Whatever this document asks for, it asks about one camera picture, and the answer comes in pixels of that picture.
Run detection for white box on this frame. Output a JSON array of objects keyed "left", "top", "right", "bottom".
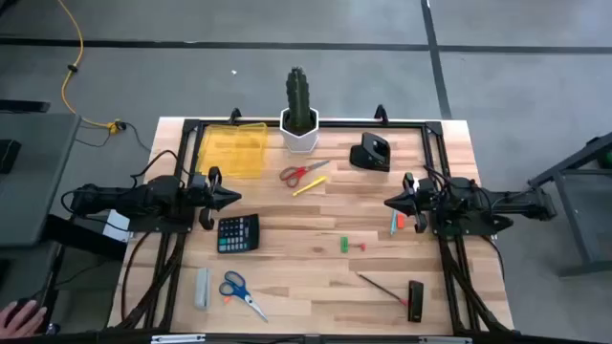
[{"left": 102, "top": 208, "right": 133, "bottom": 244}]

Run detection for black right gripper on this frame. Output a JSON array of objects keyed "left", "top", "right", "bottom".
[{"left": 382, "top": 171, "right": 434, "bottom": 236}]

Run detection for yellow highlighter pen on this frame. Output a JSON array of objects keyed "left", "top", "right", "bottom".
[{"left": 292, "top": 175, "right": 329, "bottom": 198}]

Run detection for black aluminium table frame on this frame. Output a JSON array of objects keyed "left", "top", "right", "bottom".
[{"left": 107, "top": 107, "right": 515, "bottom": 335}]

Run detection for grey eraser block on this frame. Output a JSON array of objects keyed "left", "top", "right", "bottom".
[{"left": 193, "top": 267, "right": 212, "bottom": 312}]

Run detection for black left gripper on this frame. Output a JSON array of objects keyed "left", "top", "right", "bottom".
[{"left": 189, "top": 166, "right": 243, "bottom": 232}]

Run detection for black box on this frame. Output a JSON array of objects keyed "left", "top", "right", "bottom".
[{"left": 0, "top": 139, "right": 23, "bottom": 174}]

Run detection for grey desk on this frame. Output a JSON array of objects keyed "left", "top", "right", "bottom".
[{"left": 0, "top": 112, "right": 82, "bottom": 247}]

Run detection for black floor cable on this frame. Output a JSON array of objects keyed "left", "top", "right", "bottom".
[{"left": 76, "top": 121, "right": 152, "bottom": 154}]

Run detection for dark metal side table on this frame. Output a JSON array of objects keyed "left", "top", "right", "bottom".
[{"left": 528, "top": 131, "right": 612, "bottom": 278}]

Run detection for person's hand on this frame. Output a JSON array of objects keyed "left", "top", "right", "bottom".
[{"left": 0, "top": 299, "right": 48, "bottom": 339}]

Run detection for black hole punch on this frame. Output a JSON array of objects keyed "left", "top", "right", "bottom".
[{"left": 349, "top": 132, "right": 392, "bottom": 173}]

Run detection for silver metal bracket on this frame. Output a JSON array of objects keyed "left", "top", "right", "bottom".
[
  {"left": 151, "top": 333, "right": 207, "bottom": 344},
  {"left": 419, "top": 336, "right": 473, "bottom": 344}
]

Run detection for yellow extension cable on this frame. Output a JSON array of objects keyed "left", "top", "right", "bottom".
[{"left": 56, "top": 0, "right": 126, "bottom": 134}]

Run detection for yellow transparent pencil pouch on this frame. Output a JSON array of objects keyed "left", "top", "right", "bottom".
[{"left": 197, "top": 121, "right": 269, "bottom": 181}]

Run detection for white hexagonal plant pot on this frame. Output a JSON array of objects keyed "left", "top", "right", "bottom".
[{"left": 279, "top": 107, "right": 320, "bottom": 154}]

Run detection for blue handled scissors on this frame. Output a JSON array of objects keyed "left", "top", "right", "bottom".
[{"left": 218, "top": 270, "right": 270, "bottom": 323}]

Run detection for black stapler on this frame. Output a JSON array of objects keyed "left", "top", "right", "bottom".
[{"left": 406, "top": 280, "right": 425, "bottom": 324}]

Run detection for green cactus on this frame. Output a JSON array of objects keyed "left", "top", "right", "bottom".
[{"left": 285, "top": 66, "right": 312, "bottom": 135}]

